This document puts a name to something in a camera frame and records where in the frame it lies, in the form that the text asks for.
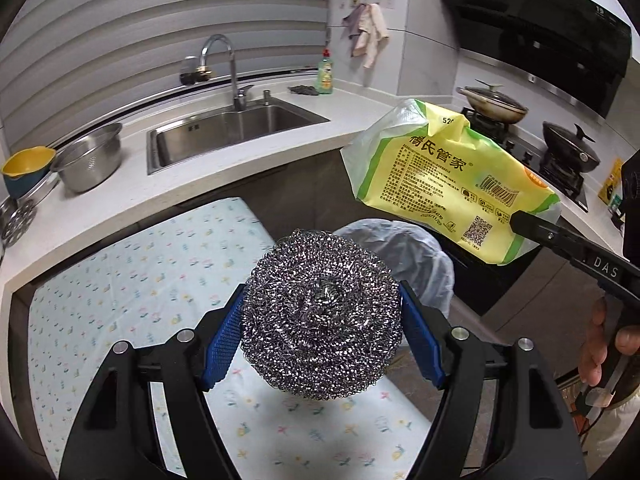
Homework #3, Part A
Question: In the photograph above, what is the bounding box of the stainless steel sink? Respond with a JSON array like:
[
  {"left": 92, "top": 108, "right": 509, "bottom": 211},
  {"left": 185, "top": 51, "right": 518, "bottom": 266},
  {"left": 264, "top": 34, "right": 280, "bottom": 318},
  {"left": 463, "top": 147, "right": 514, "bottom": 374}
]
[{"left": 146, "top": 105, "right": 331, "bottom": 176}]

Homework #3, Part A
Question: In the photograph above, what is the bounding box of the yellow and blue bowl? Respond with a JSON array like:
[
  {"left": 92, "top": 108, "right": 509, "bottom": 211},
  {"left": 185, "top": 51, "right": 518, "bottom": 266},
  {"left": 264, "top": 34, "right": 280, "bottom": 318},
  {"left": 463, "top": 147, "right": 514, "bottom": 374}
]
[{"left": 1, "top": 146, "right": 57, "bottom": 200}]

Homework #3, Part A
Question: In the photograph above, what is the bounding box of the steel colander bowl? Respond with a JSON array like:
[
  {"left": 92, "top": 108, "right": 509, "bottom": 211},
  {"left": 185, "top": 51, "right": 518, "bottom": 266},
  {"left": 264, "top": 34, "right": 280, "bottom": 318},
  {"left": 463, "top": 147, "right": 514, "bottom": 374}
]
[{"left": 50, "top": 122, "right": 124, "bottom": 194}]

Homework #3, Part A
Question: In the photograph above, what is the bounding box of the frying pan with glass lid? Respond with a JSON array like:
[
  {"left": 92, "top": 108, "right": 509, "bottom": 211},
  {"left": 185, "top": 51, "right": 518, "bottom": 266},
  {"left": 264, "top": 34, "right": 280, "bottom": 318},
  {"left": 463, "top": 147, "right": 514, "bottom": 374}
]
[{"left": 456, "top": 79, "right": 530, "bottom": 125}]

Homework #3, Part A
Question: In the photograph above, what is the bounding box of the person's beige clothing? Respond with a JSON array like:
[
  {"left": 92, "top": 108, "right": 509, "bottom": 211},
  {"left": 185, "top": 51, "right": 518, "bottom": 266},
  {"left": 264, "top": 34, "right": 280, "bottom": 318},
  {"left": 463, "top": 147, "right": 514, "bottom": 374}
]
[{"left": 580, "top": 395, "right": 640, "bottom": 480}]

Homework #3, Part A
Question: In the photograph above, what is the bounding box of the purple hanging cloth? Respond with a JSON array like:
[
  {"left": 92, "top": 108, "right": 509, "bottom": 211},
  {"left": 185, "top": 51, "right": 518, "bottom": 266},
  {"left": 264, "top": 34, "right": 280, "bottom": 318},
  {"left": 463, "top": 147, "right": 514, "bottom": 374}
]
[{"left": 342, "top": 4, "right": 368, "bottom": 41}]

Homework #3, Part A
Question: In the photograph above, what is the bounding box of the steel wool scourer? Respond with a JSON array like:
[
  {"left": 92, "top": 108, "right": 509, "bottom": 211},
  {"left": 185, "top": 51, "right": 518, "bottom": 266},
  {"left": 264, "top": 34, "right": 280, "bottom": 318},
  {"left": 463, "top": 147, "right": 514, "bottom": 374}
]
[{"left": 239, "top": 228, "right": 403, "bottom": 401}]

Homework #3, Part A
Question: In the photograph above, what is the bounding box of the green dish soap bottle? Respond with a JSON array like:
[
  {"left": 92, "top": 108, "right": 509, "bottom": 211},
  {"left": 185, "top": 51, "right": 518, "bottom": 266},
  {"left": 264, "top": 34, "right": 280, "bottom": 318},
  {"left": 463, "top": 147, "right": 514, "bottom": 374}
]
[{"left": 316, "top": 49, "right": 335, "bottom": 95}]

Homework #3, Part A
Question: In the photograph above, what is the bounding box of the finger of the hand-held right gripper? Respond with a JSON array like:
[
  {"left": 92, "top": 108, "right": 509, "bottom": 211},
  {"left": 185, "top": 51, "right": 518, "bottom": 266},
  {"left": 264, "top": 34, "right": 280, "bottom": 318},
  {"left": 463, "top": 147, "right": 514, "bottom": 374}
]
[{"left": 507, "top": 210, "right": 628, "bottom": 293}]

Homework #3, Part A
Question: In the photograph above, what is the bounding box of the chrome faucet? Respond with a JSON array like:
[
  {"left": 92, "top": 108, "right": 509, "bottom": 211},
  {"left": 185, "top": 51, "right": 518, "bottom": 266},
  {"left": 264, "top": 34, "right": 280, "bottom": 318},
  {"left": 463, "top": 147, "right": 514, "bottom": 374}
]
[{"left": 201, "top": 34, "right": 256, "bottom": 112}]

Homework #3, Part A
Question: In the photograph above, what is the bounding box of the black wok with lid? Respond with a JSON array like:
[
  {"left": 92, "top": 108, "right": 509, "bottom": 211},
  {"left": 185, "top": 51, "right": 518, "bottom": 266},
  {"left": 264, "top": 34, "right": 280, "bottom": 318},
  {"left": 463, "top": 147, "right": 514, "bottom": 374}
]
[{"left": 542, "top": 120, "right": 601, "bottom": 173}]

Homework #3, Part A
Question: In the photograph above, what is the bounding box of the black range hood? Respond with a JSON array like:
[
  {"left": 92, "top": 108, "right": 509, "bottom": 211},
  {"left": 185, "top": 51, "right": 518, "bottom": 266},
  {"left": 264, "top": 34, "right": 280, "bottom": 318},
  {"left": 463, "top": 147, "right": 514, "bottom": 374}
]
[{"left": 436, "top": 0, "right": 633, "bottom": 118}]

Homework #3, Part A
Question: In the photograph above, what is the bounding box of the person's right hand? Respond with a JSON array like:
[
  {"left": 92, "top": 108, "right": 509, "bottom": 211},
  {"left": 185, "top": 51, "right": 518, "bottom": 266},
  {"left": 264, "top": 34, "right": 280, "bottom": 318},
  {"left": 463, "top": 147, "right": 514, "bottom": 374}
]
[{"left": 579, "top": 297, "right": 640, "bottom": 388}]

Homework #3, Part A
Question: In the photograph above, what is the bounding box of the round steel steamer rack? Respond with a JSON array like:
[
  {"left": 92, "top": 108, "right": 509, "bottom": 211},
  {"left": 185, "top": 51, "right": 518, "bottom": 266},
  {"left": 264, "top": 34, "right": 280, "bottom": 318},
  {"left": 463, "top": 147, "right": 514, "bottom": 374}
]
[{"left": 0, "top": 200, "right": 38, "bottom": 241}]

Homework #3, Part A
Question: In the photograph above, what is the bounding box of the floral tablecloth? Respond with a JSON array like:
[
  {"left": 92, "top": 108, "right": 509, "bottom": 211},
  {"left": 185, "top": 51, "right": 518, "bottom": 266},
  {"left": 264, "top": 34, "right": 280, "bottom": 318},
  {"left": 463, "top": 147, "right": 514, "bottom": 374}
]
[{"left": 27, "top": 197, "right": 488, "bottom": 480}]

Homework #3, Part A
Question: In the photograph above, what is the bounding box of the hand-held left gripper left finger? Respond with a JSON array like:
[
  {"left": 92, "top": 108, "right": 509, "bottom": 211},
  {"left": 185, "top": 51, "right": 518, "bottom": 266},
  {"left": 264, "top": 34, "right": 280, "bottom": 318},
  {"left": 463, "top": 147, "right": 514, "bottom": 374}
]
[{"left": 59, "top": 284, "right": 248, "bottom": 480}]

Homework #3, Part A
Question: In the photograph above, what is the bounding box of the grey window blind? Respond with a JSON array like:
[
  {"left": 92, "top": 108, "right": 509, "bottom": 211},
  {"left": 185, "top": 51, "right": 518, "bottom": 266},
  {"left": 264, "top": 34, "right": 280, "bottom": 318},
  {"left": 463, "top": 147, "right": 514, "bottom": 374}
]
[{"left": 0, "top": 0, "right": 333, "bottom": 133}]

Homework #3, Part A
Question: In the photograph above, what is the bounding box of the faucet filter head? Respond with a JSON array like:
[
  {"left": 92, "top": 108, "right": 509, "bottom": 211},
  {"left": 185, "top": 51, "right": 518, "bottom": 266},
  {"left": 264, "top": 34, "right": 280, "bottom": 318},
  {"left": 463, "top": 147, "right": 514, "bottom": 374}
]
[{"left": 180, "top": 56, "right": 213, "bottom": 86}]

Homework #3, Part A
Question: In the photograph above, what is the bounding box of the black gas stove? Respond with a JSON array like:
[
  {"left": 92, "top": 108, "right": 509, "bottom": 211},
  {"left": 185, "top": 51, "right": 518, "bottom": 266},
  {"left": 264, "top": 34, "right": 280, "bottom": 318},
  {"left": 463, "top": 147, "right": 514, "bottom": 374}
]
[{"left": 460, "top": 107, "right": 591, "bottom": 211}]

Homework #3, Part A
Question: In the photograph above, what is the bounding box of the yellow bag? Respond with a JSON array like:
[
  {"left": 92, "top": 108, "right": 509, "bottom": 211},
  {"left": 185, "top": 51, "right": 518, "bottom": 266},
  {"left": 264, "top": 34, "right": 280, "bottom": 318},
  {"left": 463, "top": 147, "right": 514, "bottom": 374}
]
[{"left": 599, "top": 157, "right": 625, "bottom": 208}]

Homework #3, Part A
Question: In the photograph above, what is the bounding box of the cream hanging cloth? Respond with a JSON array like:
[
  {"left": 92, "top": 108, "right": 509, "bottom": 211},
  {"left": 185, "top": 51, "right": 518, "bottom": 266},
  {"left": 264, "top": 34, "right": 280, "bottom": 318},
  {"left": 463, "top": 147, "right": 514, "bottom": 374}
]
[{"left": 350, "top": 3, "right": 390, "bottom": 70}]

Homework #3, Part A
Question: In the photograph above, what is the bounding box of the yellow green plastic packet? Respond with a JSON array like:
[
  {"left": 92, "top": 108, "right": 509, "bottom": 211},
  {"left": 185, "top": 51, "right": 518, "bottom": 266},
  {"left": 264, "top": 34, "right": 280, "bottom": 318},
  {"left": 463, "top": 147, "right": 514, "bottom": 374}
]
[{"left": 340, "top": 98, "right": 562, "bottom": 266}]

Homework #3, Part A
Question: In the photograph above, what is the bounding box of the trash bin with white liner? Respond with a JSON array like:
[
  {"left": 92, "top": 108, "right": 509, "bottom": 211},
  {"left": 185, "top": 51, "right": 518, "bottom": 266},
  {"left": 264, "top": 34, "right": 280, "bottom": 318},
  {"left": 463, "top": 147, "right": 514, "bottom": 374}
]
[{"left": 332, "top": 218, "right": 456, "bottom": 318}]

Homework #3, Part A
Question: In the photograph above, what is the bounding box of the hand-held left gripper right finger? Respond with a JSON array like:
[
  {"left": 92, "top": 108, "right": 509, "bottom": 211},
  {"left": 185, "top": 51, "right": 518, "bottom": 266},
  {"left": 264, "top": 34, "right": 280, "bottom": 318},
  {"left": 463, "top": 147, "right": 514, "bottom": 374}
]
[{"left": 399, "top": 280, "right": 588, "bottom": 480}]

